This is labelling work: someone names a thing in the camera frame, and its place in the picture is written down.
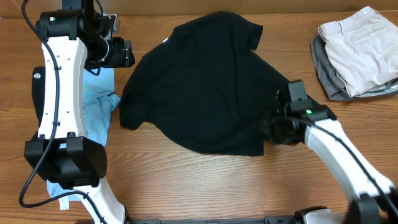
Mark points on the black garment under blue shirt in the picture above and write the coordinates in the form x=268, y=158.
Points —
x=38, y=91

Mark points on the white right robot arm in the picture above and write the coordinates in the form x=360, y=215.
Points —
x=372, y=197

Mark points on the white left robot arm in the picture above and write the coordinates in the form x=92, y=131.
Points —
x=87, y=182

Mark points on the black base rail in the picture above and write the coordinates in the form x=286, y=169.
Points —
x=267, y=220

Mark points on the folded beige shorts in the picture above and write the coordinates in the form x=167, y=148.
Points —
x=363, y=50

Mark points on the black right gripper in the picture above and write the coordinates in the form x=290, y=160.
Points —
x=264, y=127

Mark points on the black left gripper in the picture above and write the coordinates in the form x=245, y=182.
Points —
x=122, y=55

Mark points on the brown cardboard back panel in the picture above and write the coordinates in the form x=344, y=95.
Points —
x=199, y=7

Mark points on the black t-shirt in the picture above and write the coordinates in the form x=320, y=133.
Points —
x=206, y=88

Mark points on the light blue printed t-shirt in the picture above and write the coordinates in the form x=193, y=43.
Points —
x=84, y=98

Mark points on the folded grey garment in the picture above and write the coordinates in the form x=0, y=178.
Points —
x=329, y=77

